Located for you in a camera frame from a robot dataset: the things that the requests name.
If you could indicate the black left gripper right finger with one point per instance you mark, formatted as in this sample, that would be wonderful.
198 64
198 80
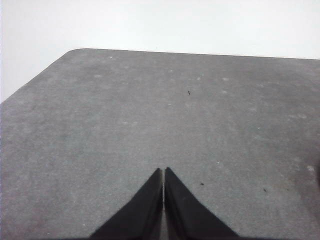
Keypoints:
187 217

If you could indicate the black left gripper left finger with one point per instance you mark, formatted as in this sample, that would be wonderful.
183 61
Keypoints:
140 217

